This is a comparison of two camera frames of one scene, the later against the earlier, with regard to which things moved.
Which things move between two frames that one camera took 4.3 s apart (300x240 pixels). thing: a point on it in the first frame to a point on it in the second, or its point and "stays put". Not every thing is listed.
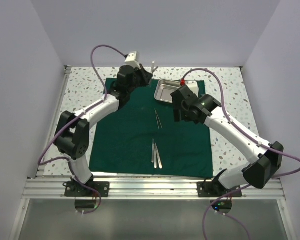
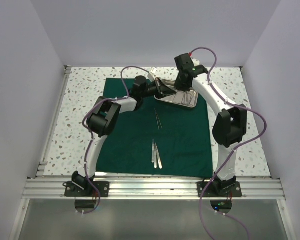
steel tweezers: [158, 157] stays put
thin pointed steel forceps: [158, 120] stays put
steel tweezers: [153, 152] stays put
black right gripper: [177, 111] to [178, 86]
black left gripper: [146, 76] to [162, 91]
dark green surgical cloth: [143, 138] stays put
